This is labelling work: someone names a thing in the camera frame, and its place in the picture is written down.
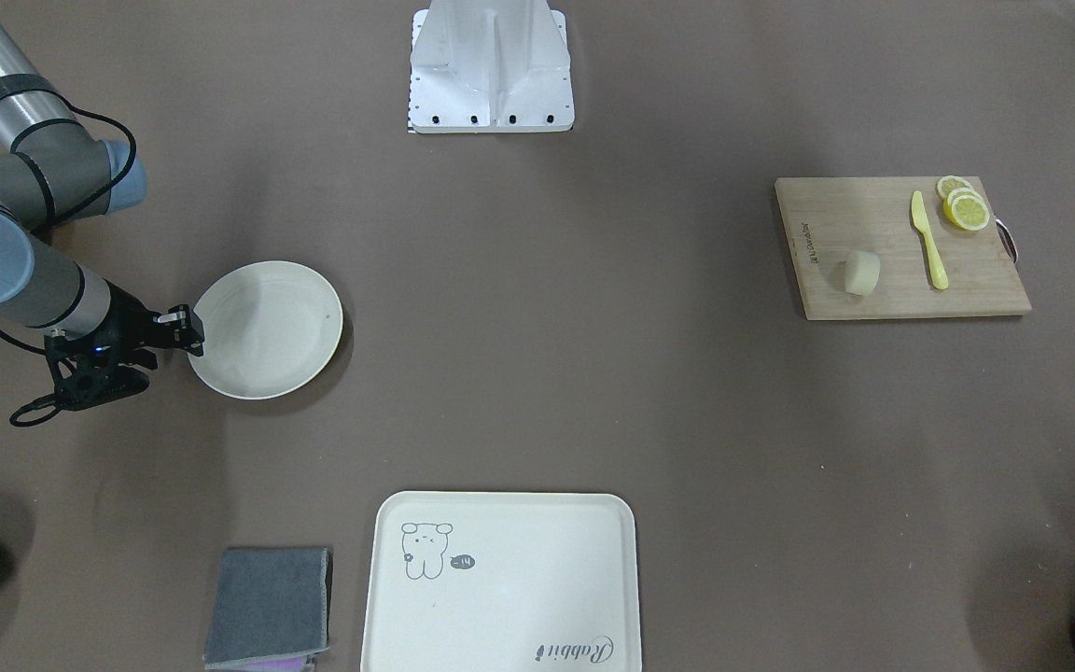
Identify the cream round plate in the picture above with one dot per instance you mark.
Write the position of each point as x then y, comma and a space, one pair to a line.
269, 328

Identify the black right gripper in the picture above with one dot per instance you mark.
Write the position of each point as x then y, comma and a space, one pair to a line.
124, 323

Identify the wooden cutting board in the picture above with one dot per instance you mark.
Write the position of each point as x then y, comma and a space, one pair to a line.
825, 218

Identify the grey folded cloth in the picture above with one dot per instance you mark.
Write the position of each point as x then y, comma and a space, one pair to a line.
270, 610

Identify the lemon slices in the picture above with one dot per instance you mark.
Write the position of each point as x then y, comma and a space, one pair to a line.
962, 204

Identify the cream rectangular tray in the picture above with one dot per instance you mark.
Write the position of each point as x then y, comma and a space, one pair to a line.
503, 581

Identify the yellow plastic knife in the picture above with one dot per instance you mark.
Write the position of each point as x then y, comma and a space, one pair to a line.
937, 274

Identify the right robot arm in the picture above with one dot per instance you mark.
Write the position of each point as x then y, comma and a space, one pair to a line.
61, 163

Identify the white pedestal column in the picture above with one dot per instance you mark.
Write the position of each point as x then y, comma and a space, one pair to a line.
490, 67

